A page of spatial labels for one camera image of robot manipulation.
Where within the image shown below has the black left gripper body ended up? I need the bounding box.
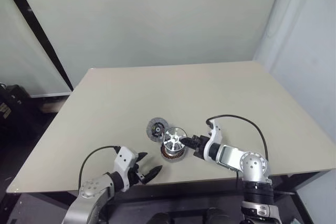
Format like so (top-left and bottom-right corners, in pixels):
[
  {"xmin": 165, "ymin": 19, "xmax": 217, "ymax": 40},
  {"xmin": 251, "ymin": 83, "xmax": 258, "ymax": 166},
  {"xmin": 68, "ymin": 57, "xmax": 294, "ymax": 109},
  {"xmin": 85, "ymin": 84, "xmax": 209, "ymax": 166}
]
[{"xmin": 127, "ymin": 161, "xmax": 148, "ymax": 186}]

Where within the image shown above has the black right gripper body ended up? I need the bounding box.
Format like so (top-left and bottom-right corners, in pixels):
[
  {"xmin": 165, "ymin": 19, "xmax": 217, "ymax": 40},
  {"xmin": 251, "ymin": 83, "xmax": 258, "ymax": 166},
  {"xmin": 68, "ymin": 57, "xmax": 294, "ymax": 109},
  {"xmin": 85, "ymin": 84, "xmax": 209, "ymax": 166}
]
[{"xmin": 192, "ymin": 134, "xmax": 211, "ymax": 159}]

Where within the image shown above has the silver spoked rotor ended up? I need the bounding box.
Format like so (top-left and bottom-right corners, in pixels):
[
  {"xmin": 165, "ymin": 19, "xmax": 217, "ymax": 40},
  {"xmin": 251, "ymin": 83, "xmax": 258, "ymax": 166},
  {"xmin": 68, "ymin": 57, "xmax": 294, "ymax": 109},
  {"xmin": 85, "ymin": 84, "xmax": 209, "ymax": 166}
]
[{"xmin": 162, "ymin": 126, "xmax": 188, "ymax": 154}]

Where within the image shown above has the motor housing with copper windings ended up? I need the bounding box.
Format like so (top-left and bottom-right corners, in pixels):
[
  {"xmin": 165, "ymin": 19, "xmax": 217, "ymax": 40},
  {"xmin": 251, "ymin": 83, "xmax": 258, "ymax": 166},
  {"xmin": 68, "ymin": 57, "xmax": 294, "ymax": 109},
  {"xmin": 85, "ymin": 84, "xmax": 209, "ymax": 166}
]
[{"xmin": 160, "ymin": 144, "xmax": 186, "ymax": 163}]

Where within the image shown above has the grey round motor lid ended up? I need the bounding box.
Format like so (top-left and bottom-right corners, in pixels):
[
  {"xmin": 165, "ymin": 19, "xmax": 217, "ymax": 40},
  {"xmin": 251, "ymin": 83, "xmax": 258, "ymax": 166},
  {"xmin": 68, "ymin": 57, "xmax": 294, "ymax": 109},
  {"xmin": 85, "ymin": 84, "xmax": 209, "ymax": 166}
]
[{"xmin": 145, "ymin": 116, "xmax": 170, "ymax": 144}]

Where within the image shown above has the dark rounded shape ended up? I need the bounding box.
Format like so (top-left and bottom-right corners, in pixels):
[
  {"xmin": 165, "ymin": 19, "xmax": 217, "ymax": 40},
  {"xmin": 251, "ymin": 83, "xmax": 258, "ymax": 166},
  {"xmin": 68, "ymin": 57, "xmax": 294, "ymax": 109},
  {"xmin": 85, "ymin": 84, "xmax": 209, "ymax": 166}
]
[{"xmin": 145, "ymin": 211, "xmax": 171, "ymax": 224}]

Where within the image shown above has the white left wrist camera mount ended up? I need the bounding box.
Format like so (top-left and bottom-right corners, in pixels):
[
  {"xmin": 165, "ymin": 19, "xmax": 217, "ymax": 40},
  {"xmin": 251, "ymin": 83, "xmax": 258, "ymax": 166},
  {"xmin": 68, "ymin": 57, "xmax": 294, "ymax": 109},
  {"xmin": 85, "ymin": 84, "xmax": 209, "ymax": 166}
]
[{"xmin": 113, "ymin": 146, "xmax": 139, "ymax": 192}]

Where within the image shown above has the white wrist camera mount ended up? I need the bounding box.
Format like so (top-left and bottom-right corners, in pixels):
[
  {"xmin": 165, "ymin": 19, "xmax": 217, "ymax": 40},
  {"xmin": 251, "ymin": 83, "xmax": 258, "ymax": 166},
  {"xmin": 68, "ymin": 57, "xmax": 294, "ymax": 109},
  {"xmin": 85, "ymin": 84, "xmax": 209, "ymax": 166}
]
[
  {"xmin": 203, "ymin": 119, "xmax": 224, "ymax": 162},
  {"xmin": 113, "ymin": 146, "xmax": 139, "ymax": 192}
]

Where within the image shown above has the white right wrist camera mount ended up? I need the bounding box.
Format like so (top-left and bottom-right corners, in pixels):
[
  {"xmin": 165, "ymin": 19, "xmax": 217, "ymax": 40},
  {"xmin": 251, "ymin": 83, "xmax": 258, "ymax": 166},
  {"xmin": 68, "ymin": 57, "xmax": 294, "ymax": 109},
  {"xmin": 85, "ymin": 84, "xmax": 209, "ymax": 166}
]
[{"xmin": 203, "ymin": 119, "xmax": 224, "ymax": 162}]

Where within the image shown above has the black table frame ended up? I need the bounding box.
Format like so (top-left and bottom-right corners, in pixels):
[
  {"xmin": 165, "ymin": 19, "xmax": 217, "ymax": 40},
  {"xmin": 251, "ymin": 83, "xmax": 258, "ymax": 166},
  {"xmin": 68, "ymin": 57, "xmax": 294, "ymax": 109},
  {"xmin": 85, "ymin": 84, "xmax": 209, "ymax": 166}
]
[{"xmin": 10, "ymin": 167, "xmax": 336, "ymax": 224}]

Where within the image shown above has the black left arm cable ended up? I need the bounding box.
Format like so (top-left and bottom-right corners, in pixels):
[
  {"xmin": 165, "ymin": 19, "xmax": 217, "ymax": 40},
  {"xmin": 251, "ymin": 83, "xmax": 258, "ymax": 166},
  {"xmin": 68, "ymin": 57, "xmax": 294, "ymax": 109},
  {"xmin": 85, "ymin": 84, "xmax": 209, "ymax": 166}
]
[{"xmin": 78, "ymin": 145, "xmax": 119, "ymax": 190}]

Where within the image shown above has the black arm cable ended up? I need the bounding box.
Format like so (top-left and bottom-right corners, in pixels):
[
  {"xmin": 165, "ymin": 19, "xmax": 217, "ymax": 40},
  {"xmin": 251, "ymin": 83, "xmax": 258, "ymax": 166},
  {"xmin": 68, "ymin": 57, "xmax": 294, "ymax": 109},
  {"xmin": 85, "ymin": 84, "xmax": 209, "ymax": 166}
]
[
  {"xmin": 78, "ymin": 145, "xmax": 119, "ymax": 190},
  {"xmin": 205, "ymin": 114, "xmax": 269, "ymax": 183}
]

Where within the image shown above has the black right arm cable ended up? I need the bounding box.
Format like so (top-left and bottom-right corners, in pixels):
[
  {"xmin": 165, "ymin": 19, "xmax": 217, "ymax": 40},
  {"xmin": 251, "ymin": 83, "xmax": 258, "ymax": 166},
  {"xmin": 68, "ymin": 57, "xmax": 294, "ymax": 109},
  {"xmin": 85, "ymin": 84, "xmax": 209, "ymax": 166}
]
[{"xmin": 205, "ymin": 114, "xmax": 269, "ymax": 183}]

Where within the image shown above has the black diagonal frame bar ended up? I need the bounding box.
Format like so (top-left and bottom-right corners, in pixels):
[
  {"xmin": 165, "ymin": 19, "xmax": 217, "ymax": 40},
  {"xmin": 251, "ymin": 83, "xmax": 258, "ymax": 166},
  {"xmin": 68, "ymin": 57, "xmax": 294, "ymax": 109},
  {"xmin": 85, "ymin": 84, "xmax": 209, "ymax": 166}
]
[{"xmin": 0, "ymin": 0, "xmax": 75, "ymax": 93}]

